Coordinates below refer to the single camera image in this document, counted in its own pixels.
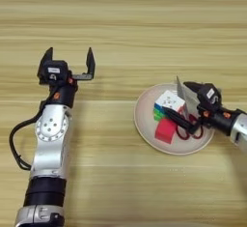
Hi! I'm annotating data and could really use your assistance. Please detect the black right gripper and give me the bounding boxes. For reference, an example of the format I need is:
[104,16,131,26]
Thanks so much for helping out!
[161,80,243,136]

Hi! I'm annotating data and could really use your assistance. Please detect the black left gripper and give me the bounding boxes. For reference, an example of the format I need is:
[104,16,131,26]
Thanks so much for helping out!
[37,46,96,108]

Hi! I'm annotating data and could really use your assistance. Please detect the red cube block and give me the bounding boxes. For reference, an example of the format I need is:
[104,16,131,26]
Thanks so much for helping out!
[153,117,178,145]

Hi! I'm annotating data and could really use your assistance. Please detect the black box with white label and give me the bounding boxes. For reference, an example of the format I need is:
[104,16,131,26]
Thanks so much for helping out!
[42,59,69,83]
[196,82,223,110]

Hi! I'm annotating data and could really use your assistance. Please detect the multicoloured puzzle cube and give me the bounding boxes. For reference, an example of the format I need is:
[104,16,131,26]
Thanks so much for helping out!
[151,89,186,123]

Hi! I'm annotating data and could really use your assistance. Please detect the beige round plate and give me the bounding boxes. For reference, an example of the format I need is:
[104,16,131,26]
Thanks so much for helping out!
[133,82,216,156]

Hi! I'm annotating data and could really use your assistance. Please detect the red handled scissors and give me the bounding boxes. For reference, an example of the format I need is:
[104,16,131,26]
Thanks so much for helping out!
[175,75,205,141]

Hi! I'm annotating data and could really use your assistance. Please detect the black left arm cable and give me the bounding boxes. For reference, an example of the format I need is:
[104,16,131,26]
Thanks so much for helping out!
[8,99,50,172]

